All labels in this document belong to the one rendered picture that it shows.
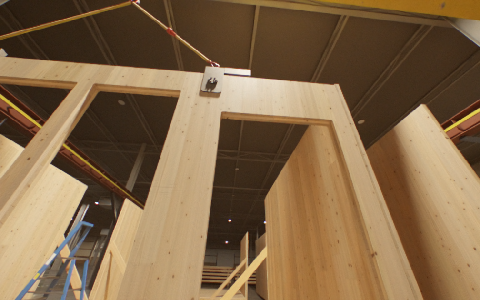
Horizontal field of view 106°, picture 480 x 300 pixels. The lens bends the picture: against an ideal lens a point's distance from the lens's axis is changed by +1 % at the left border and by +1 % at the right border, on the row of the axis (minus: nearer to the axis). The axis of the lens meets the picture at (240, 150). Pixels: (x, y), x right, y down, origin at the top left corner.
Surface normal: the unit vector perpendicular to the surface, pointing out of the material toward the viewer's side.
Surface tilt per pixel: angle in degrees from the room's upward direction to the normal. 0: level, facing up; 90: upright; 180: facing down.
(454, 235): 90
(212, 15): 180
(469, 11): 180
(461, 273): 90
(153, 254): 90
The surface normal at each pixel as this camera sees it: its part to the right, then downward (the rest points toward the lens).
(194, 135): 0.07, -0.54
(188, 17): -0.04, 0.84
